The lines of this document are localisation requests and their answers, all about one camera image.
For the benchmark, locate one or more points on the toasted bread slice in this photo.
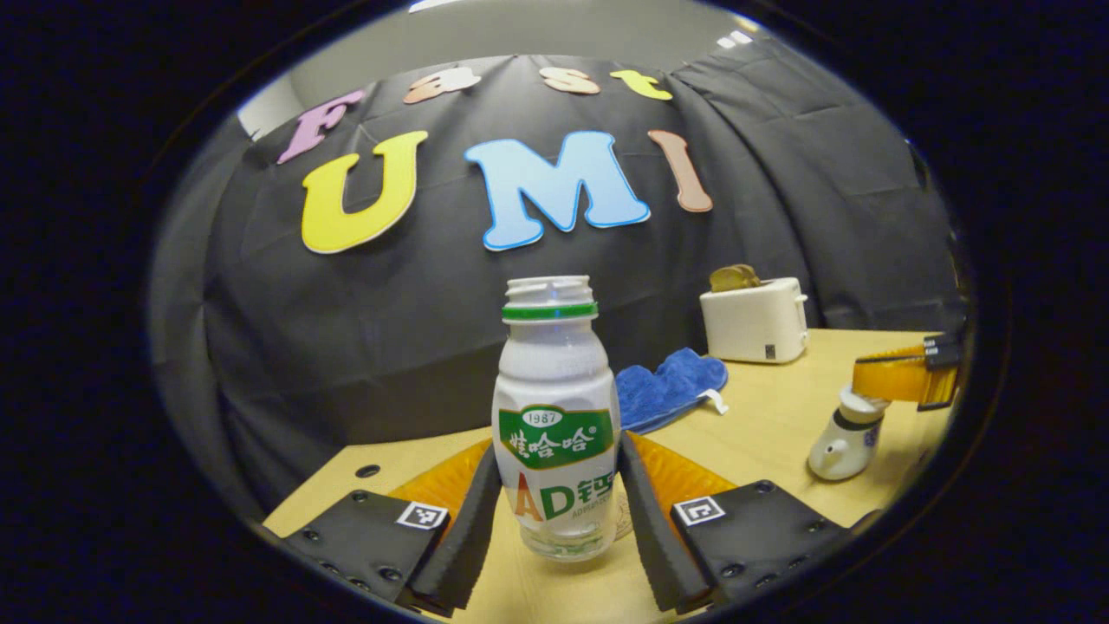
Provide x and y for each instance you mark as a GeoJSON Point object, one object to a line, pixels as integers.
{"type": "Point", "coordinates": [735, 278]}

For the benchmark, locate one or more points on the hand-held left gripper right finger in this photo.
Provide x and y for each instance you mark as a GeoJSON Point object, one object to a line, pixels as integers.
{"type": "Point", "coordinates": [645, 537]}

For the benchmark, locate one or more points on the white teacup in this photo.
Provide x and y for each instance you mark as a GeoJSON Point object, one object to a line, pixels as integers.
{"type": "Point", "coordinates": [840, 451]}

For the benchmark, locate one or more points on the large ceiling light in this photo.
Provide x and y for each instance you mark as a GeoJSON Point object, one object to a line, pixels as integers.
{"type": "Point", "coordinates": [433, 4]}

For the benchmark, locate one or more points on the white toaster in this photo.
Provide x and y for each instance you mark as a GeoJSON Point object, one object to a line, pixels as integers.
{"type": "Point", "coordinates": [754, 325]}

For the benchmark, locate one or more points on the black backdrop cloth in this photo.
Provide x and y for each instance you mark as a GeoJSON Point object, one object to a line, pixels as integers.
{"type": "Point", "coordinates": [390, 347]}

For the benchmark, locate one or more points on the small ceiling light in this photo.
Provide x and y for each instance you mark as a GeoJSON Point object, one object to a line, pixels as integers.
{"type": "Point", "coordinates": [735, 39]}

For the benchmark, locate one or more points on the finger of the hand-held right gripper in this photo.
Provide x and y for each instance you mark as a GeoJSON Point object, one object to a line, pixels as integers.
{"type": "Point", "coordinates": [892, 377]}

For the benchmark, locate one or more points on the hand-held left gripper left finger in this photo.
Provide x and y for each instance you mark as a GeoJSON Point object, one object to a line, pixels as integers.
{"type": "Point", "coordinates": [463, 537]}

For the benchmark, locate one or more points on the round brown coaster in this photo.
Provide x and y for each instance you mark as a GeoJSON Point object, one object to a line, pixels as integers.
{"type": "Point", "coordinates": [623, 523]}

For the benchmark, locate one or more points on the white water bottle green label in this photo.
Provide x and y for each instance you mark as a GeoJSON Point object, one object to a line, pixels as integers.
{"type": "Point", "coordinates": [554, 373]}

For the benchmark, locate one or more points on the blue towel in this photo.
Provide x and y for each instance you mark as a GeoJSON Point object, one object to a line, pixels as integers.
{"type": "Point", "coordinates": [667, 386]}

